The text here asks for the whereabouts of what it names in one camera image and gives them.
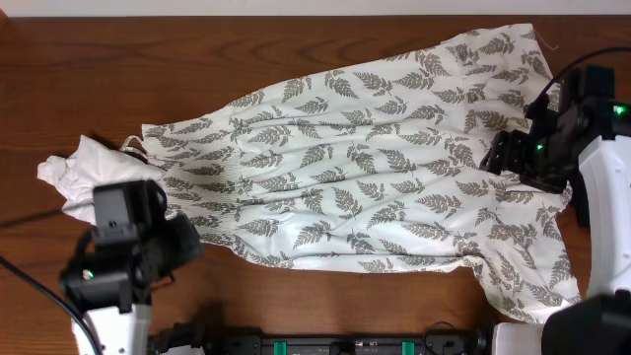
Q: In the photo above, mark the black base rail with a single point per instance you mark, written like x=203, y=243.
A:
x=440, y=339

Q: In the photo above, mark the white fern print dress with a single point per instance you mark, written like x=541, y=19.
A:
x=375, y=168

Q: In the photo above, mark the white folded shirt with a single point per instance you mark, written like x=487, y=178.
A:
x=91, y=165

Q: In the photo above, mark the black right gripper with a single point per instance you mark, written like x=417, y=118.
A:
x=506, y=153

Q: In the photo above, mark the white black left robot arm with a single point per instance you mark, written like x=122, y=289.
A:
x=110, y=278

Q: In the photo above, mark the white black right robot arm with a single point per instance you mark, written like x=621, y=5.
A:
x=586, y=142

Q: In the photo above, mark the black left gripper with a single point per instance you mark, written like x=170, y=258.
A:
x=189, y=241

